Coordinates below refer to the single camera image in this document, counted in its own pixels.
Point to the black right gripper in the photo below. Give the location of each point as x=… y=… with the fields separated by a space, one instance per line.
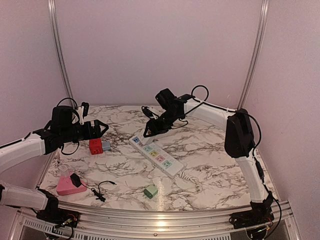
x=154 y=128

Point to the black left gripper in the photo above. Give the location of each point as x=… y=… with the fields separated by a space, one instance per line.
x=89 y=134

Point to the red cube socket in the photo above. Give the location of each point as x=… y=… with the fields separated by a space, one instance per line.
x=95 y=146

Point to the white multicolour power strip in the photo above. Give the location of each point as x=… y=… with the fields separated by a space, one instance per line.
x=158 y=157

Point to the black power adapter with cable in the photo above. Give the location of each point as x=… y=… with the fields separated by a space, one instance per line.
x=76 y=181

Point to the green plug adapter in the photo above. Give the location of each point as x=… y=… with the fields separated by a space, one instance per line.
x=150 y=191

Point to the pink triangular power strip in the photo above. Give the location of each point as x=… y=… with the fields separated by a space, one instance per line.
x=66 y=187

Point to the white cube adapter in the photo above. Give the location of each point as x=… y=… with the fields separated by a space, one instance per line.
x=148 y=132

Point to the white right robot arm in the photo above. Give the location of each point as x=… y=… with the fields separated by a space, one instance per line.
x=239 y=140

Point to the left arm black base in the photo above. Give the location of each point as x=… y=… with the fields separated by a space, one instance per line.
x=61 y=217

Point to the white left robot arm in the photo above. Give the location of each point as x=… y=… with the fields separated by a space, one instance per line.
x=21 y=160

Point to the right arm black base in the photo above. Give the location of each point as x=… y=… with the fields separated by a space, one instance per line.
x=260 y=213

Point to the light blue plug adapter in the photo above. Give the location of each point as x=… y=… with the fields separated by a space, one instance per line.
x=106 y=146

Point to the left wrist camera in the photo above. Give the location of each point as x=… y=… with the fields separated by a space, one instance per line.
x=82 y=111

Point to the aluminium front rail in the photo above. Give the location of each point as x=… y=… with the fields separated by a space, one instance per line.
x=97 y=223

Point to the left aluminium frame post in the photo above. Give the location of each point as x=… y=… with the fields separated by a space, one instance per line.
x=58 y=47

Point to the aluminium frame post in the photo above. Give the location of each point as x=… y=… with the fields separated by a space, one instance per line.
x=261 y=29
x=58 y=47

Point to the right aluminium frame post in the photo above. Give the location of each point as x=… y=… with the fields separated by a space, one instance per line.
x=261 y=29

